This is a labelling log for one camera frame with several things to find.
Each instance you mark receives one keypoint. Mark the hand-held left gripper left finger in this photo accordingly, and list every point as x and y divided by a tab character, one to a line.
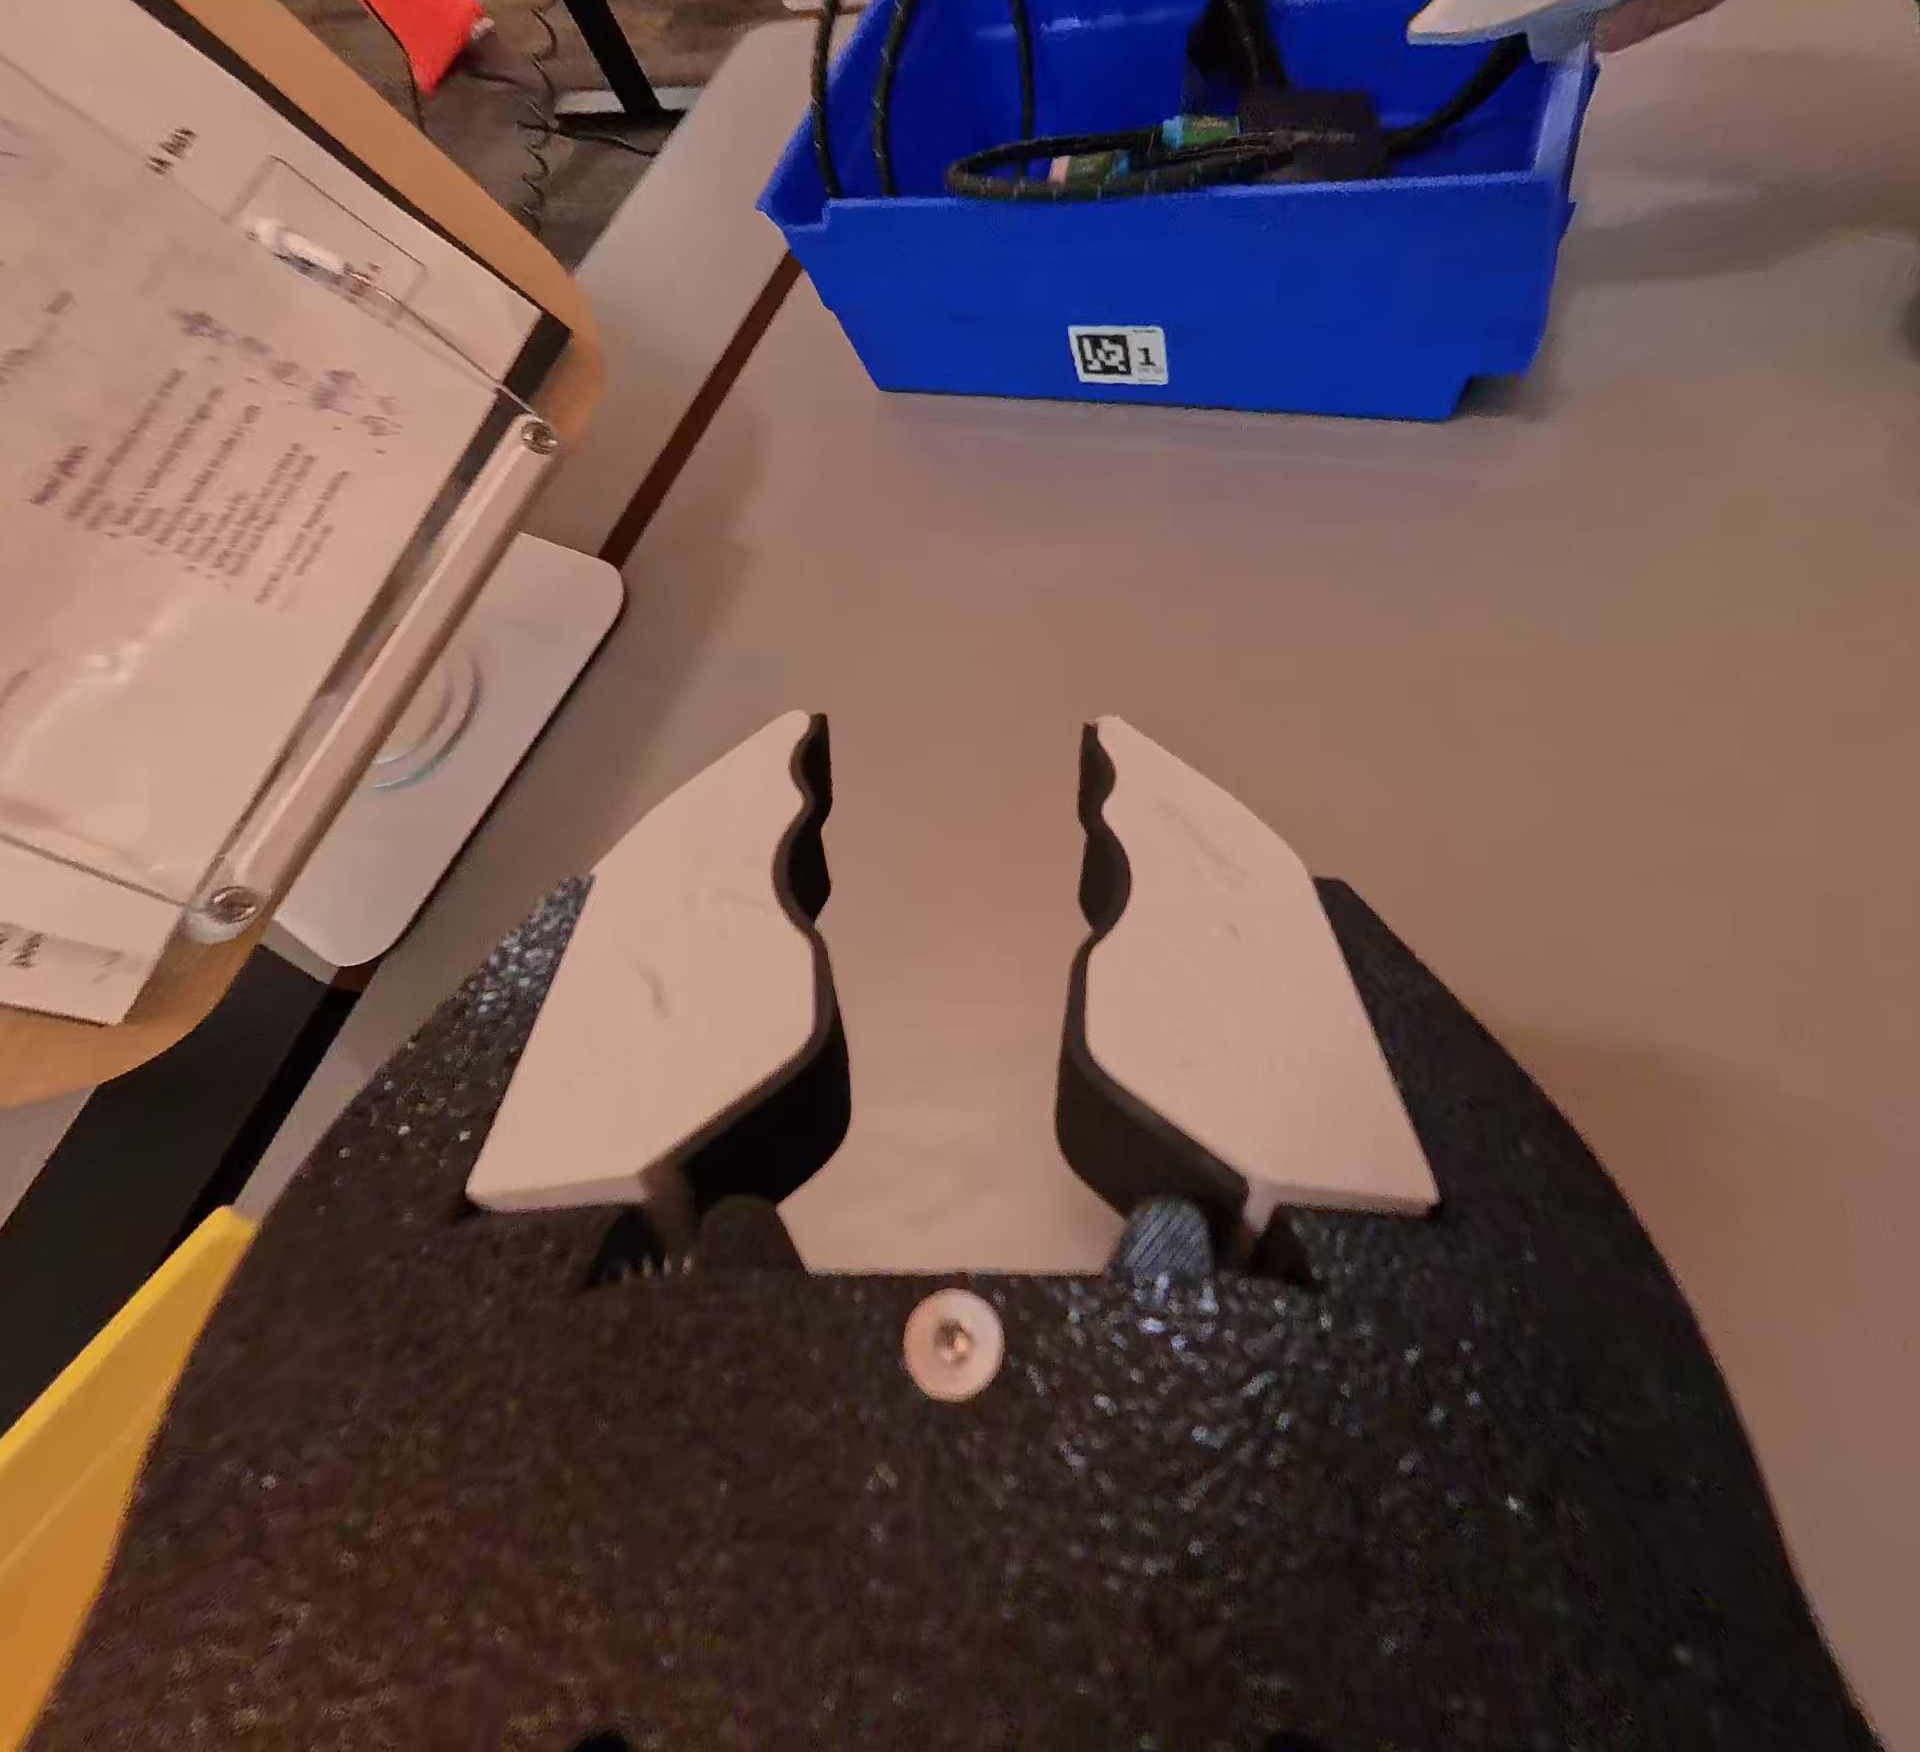
660	987

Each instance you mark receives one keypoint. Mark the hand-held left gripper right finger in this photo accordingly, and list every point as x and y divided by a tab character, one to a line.
1245	987

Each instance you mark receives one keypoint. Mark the square adapter hub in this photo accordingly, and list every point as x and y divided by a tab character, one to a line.
1305	116

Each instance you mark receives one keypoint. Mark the blue plastic bin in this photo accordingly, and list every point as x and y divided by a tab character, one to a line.
1274	282

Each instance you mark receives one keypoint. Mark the printed instruction sheet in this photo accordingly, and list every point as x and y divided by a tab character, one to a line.
196	463

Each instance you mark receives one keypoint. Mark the wooden document stand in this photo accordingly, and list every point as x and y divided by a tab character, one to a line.
493	282

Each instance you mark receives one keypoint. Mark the yellow plastic bin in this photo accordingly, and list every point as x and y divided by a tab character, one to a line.
74	1480

